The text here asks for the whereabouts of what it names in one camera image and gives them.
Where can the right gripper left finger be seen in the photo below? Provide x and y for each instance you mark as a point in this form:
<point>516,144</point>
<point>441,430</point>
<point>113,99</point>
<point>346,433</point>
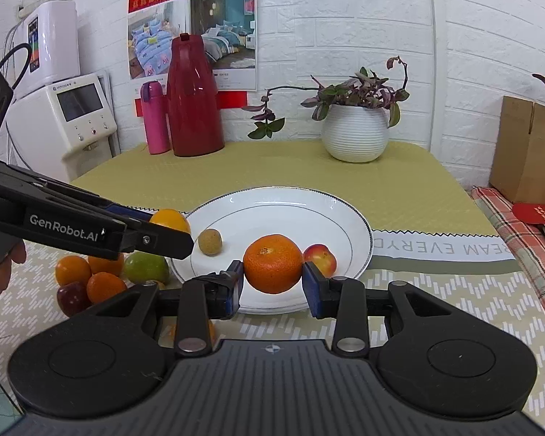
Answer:
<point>200,300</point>

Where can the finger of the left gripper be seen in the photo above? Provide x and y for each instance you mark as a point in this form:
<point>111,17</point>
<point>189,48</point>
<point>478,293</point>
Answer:
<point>126,212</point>
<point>156,239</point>

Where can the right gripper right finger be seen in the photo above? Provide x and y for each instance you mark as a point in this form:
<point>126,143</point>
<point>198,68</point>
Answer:
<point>350,303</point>

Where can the yellow-orange kumquat fruit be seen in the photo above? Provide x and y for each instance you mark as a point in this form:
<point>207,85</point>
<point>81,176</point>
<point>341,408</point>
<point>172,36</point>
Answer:
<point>172,219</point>

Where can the textured orange tangerine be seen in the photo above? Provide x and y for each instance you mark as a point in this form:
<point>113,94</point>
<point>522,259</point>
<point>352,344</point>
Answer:
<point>273,264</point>

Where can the green apple on table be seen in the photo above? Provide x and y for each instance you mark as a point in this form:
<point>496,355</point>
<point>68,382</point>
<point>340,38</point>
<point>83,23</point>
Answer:
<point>140,267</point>

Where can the small red-yellow apple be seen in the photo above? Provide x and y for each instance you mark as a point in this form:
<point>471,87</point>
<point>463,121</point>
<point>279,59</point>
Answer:
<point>321,256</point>

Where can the orange upper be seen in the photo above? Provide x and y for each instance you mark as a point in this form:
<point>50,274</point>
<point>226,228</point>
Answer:
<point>99,265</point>

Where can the orange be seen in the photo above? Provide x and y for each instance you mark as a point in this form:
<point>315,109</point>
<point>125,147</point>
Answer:
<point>99,265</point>
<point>72,268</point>

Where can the small brown longan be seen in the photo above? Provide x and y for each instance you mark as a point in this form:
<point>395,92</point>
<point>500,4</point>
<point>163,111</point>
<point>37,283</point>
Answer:
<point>210,242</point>

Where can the white round plate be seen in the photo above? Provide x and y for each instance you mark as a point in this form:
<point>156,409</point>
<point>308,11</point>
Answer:
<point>305,216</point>

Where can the orange tangerine middle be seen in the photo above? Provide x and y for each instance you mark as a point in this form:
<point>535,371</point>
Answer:
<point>103,285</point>

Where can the orange far left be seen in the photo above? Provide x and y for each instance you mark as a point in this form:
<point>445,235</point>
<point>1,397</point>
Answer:
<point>72,268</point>

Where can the white machine with screen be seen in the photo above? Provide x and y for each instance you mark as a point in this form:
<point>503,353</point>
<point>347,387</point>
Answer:
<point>62,129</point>

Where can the dark red thermos jug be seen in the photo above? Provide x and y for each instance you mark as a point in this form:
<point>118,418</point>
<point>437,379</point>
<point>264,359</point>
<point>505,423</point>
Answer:
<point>193,115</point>

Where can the pink thermos bottle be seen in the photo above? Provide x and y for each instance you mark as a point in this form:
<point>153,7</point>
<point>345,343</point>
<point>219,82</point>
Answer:
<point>154,113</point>

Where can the white ribbed plant pot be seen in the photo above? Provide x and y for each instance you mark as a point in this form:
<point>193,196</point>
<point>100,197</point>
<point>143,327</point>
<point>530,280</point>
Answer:
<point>355,134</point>

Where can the red plaid cloth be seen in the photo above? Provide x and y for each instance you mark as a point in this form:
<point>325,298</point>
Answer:
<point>526,242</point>

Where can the purple-green trailing plant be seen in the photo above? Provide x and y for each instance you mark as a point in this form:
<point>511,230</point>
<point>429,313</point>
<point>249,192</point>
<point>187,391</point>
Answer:
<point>365,89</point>

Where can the red envelope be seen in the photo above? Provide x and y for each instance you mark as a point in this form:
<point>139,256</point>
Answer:
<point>533,214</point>

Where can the brown cardboard box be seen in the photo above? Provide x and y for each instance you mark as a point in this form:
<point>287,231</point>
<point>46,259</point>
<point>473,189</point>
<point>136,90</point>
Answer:
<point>518,169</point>

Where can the white wall-mounted purifier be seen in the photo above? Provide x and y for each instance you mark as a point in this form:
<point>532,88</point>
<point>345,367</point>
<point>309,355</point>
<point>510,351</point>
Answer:
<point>51,31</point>

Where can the bedding poster on wall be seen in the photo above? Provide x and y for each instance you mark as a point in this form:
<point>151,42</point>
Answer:
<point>228,29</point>

